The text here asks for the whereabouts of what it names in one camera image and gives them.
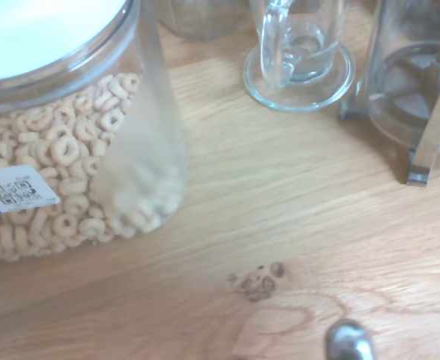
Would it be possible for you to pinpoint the clear cereal jar with label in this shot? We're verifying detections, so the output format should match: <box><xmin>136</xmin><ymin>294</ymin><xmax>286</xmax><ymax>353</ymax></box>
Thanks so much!
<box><xmin>0</xmin><ymin>0</ymin><xmax>189</xmax><ymax>263</ymax></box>

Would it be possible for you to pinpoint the clear glass mug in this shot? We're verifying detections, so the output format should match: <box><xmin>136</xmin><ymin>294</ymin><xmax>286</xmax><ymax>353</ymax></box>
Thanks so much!
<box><xmin>248</xmin><ymin>0</ymin><xmax>346</xmax><ymax>89</ymax></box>

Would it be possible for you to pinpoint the clear glass jar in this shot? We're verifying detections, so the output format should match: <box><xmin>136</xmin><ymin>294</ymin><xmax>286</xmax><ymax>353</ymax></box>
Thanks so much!
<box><xmin>157</xmin><ymin>0</ymin><xmax>257</xmax><ymax>41</ymax></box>

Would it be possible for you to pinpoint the white jar lid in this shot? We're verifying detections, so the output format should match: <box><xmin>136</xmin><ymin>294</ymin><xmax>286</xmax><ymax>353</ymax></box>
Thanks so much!
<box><xmin>0</xmin><ymin>0</ymin><xmax>127</xmax><ymax>84</ymax></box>

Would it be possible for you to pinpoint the glass french press metal frame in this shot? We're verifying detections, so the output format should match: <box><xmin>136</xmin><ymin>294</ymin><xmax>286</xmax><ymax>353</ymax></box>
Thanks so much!
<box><xmin>338</xmin><ymin>0</ymin><xmax>440</xmax><ymax>186</ymax></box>

